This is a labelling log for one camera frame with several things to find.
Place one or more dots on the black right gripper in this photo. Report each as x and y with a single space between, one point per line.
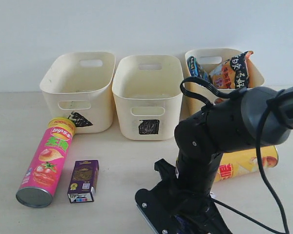
168 209

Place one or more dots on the yellow Lays chips can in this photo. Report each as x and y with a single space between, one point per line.
223 166

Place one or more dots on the purple small carton box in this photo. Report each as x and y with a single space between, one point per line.
83 183

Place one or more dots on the pink Lays chips can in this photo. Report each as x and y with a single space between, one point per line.
40 181

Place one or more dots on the blue snack bag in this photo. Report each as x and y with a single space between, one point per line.
196 70

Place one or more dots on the orange noodle packet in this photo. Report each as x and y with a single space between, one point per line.
233 73

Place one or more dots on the blue white milk carton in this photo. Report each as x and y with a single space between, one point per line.
192 214

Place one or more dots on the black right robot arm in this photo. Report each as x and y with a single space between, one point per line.
244 120

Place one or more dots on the cream middle plastic bin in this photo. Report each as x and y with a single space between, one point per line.
147 96

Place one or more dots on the cream plastic bin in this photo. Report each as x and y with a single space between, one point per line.
147 96
210 59
77 86

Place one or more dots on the cream left plastic bin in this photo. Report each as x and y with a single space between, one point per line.
77 86

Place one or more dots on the cream right plastic bin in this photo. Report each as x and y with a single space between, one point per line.
210 59

